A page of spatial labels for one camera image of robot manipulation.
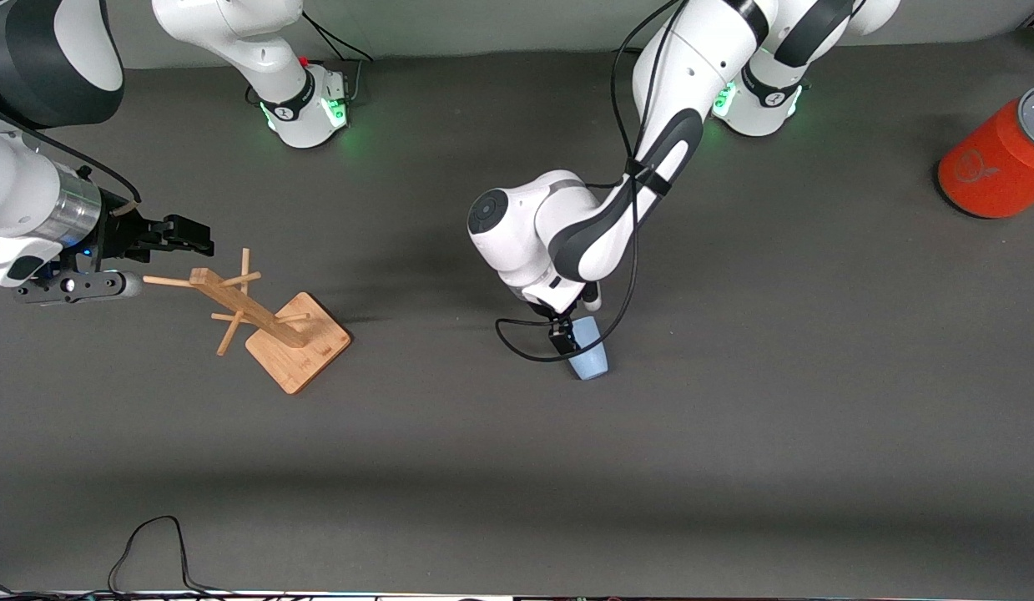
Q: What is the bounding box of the light blue cup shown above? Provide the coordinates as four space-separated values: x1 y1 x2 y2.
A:
564 315 610 382

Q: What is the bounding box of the wooden mug tree rack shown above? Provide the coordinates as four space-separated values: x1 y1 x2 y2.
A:
143 247 352 396

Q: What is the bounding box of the orange cylindrical container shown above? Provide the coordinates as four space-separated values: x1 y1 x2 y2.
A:
937 83 1034 220

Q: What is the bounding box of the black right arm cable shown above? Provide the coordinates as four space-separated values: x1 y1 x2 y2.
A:
0 98 143 207

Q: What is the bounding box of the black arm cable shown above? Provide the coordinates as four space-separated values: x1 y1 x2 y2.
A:
493 0 689 363
0 98 143 207

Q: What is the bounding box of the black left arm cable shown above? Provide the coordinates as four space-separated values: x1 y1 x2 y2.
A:
493 0 689 363

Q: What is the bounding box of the black right base cable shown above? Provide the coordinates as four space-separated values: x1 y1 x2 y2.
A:
300 8 376 105

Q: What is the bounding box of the thin black looped cable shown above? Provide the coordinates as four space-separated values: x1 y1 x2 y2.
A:
108 515 234 598

